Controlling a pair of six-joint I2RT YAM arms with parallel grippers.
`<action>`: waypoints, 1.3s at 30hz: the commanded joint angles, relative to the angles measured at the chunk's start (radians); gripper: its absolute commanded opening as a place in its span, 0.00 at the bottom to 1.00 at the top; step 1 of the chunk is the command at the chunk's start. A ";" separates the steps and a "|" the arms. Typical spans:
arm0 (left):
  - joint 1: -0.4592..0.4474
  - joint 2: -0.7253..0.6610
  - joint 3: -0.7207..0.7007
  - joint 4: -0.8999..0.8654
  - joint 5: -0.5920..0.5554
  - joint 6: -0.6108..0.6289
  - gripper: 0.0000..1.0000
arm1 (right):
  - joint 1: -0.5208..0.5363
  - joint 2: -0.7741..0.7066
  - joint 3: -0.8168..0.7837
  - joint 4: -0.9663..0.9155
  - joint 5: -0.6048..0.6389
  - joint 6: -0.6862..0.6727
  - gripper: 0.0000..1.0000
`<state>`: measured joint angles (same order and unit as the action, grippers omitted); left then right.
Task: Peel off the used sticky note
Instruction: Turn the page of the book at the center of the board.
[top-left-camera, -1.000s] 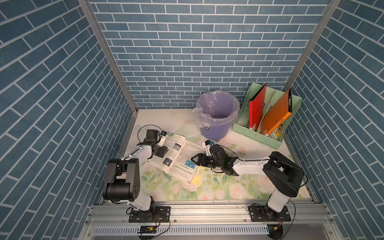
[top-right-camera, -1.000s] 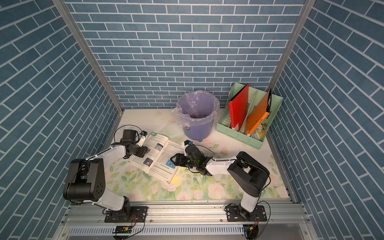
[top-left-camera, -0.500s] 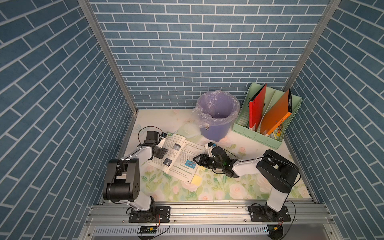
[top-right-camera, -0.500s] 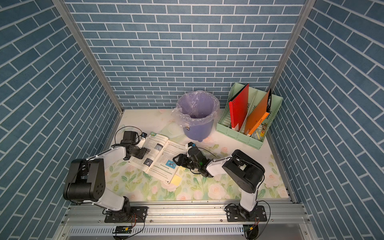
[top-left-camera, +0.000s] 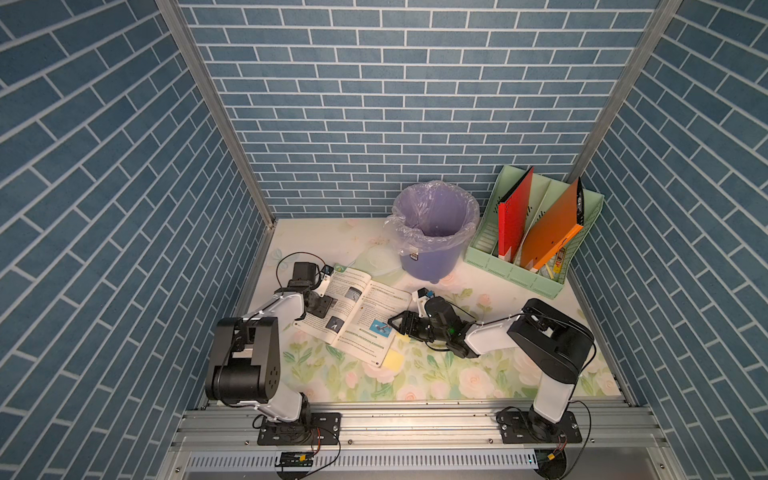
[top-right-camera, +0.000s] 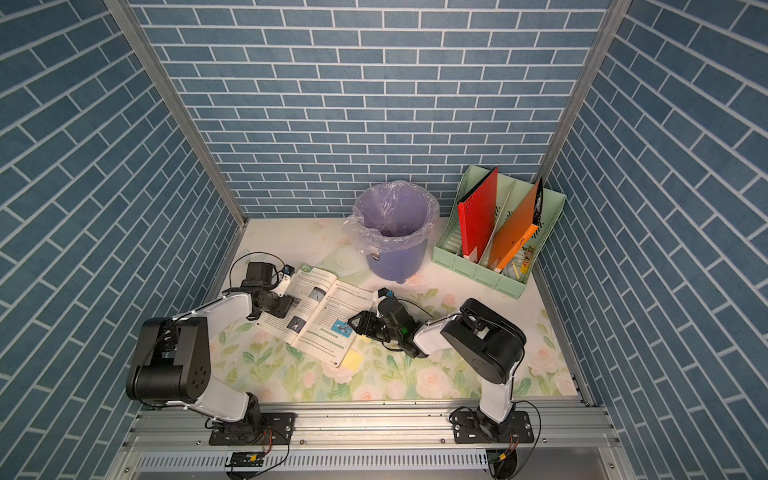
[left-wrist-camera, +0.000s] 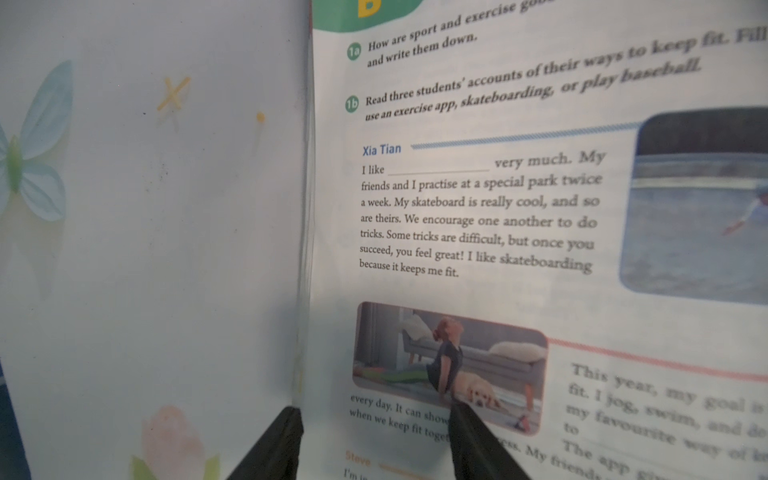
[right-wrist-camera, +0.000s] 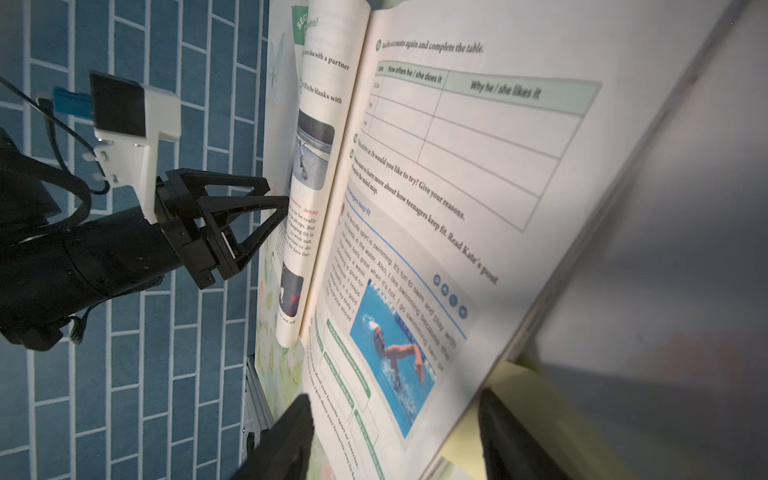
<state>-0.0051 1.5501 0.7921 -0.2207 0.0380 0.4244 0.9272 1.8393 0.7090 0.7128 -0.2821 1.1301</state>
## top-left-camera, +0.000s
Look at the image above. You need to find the purple trash bin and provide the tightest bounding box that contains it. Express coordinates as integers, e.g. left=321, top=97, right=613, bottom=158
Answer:
left=385, top=180, right=480, bottom=284

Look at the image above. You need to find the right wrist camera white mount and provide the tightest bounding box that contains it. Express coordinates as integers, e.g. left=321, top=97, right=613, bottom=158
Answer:
left=412, top=287, right=435, bottom=318

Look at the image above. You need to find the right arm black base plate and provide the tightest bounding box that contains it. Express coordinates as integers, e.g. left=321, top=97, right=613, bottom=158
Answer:
left=495, top=406, right=583, bottom=445

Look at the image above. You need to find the small black circuit board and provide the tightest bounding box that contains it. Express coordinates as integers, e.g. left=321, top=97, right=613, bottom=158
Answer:
left=275, top=452, right=315, bottom=471

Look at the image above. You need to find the red folder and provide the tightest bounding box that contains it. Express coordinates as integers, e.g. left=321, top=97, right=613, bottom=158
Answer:
left=497, top=167, right=534, bottom=262

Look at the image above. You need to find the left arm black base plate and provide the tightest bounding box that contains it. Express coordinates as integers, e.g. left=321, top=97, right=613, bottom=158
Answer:
left=252, top=413, right=342, bottom=446

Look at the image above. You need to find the aluminium front rail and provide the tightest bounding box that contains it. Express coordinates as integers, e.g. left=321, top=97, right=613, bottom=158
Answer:
left=159, top=399, right=683, bottom=479

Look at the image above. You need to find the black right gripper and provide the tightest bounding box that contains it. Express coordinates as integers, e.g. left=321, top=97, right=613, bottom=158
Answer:
left=387, top=310, right=449, bottom=344

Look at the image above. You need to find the yellow sticky note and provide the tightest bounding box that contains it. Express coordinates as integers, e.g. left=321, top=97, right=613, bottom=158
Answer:
left=381, top=349, right=405, bottom=375

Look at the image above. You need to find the orange folder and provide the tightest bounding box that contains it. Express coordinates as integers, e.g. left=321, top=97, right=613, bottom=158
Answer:
left=520, top=179, right=585, bottom=272

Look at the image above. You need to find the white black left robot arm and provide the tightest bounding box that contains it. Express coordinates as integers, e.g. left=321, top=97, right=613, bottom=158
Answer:
left=204, top=262, right=333, bottom=426

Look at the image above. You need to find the clear plastic bin liner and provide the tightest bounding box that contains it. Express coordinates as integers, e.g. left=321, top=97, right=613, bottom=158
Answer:
left=384, top=180, right=480, bottom=256

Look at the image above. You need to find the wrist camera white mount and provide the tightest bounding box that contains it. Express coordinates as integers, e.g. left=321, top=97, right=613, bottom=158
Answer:
left=412, top=287, right=435, bottom=318
left=314, top=265, right=334, bottom=297

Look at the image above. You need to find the corner aluminium post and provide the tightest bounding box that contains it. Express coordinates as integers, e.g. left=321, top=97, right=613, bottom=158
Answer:
left=565, top=0, right=682, bottom=183
left=154, top=0, right=277, bottom=229

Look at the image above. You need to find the green file organizer rack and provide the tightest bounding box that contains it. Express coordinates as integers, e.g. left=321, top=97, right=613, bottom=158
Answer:
left=464, top=165, right=604, bottom=299

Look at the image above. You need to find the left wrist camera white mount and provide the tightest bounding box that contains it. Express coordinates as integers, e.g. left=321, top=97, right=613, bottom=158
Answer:
left=314, top=265, right=334, bottom=297

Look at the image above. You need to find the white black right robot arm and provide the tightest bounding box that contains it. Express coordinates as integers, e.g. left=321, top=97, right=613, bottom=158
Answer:
left=387, top=296, right=595, bottom=425

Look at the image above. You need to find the right corner aluminium post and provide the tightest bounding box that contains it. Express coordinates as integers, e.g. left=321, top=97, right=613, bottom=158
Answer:
left=565, top=0, right=682, bottom=183

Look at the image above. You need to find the left corner aluminium post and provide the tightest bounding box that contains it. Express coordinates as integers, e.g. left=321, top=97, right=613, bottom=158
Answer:
left=154, top=0, right=277, bottom=229

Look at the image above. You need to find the English textbook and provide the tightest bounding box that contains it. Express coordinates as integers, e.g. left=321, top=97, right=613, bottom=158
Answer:
left=294, top=267, right=411, bottom=367

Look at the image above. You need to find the floral table mat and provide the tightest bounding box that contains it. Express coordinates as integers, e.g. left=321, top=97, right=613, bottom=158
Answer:
left=248, top=217, right=622, bottom=403

